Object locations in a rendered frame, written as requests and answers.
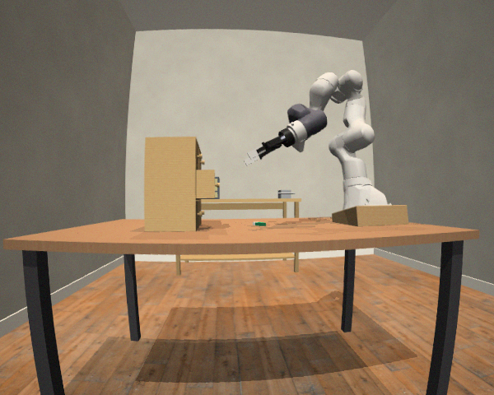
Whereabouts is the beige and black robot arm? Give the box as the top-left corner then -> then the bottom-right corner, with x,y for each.
287,70 -> 388,209

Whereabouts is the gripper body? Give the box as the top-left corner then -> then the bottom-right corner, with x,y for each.
278,128 -> 295,147

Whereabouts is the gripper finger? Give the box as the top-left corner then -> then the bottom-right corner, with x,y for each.
247,134 -> 286,159
244,147 -> 279,165

